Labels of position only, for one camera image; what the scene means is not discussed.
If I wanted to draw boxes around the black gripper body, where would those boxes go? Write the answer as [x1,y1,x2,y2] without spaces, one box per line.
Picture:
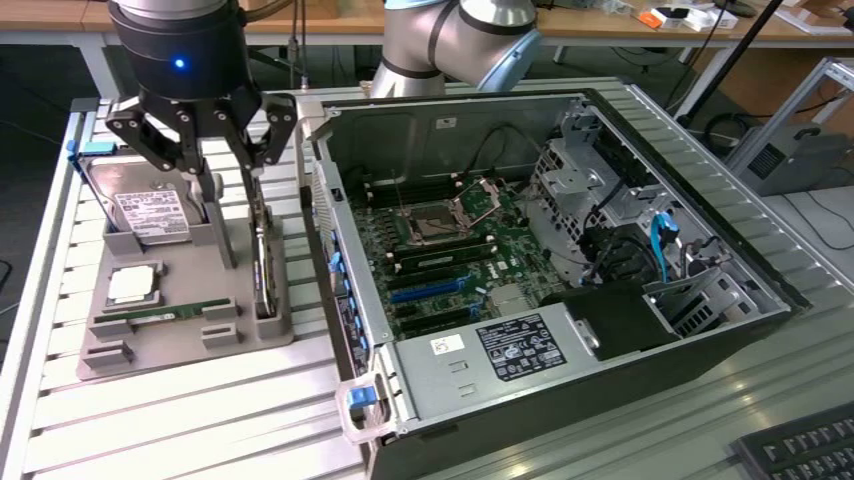
[108,0,263,137]

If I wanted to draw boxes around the graphics card with metal bracket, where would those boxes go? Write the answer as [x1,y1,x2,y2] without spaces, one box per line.
[243,164,283,321]

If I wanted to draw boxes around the black office chair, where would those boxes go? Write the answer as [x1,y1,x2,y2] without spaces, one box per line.
[252,45,314,92]

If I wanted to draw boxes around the hard disk with blue carrier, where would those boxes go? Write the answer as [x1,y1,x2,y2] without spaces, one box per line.
[65,141,207,246]

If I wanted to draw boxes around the black RAM slot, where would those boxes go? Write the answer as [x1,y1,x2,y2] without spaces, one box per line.
[367,188,463,209]
[387,233,487,255]
[364,177,459,197]

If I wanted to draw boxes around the wooden desk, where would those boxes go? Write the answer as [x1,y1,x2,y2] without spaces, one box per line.
[0,0,388,99]
[536,0,854,119]

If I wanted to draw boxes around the gray parts rack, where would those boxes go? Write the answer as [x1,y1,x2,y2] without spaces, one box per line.
[75,174,295,382]

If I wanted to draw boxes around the silver CPU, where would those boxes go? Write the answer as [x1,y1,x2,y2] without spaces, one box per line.
[105,267,161,304]

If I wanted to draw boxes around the CPU socket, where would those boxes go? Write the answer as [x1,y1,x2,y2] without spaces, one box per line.
[396,202,462,246]

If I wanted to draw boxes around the metal socket cover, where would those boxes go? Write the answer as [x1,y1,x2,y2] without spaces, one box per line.
[450,178,512,226]

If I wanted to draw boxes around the green RAM stick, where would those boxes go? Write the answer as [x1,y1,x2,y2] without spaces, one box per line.
[93,298,232,325]

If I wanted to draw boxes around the black RAM stick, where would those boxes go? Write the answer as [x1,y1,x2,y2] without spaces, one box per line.
[392,243,496,275]

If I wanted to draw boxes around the black expansion slot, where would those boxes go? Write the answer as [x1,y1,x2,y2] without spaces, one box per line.
[398,307,474,337]
[384,267,466,292]

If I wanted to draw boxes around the green motherboard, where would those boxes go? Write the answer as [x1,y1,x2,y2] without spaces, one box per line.
[346,172,579,342]

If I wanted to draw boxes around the silver drive cage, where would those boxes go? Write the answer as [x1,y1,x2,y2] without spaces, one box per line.
[530,137,669,261]

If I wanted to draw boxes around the silver chipset heatsink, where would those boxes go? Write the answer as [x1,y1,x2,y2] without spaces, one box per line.
[490,287,532,316]

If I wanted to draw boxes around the gray power supply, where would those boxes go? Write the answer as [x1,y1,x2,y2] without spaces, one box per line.
[392,303,602,422]

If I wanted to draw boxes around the orange white box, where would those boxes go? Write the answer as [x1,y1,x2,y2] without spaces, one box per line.
[636,7,689,31]

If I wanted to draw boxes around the black fan shroud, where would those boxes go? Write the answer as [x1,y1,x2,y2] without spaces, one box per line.
[538,279,683,363]

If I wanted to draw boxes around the black tripod pole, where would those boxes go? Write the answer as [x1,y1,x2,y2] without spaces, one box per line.
[677,0,786,126]

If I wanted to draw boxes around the open black PC case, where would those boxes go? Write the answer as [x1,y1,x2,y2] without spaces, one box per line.
[291,88,813,480]

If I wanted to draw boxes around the gray computer box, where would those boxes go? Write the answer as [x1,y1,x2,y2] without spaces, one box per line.
[723,124,854,197]

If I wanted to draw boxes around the black keyboard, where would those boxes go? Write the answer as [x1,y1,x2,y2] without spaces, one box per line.
[729,402,854,480]

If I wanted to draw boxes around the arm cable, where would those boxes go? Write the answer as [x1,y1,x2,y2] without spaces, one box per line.
[286,0,312,91]

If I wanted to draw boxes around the black wire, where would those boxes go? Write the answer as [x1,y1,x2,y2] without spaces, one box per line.
[470,124,542,174]

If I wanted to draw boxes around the blue wire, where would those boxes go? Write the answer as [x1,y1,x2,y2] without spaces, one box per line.
[650,210,679,284]

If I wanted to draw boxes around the aluminium frame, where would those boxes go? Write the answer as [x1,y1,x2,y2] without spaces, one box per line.
[759,56,854,146]

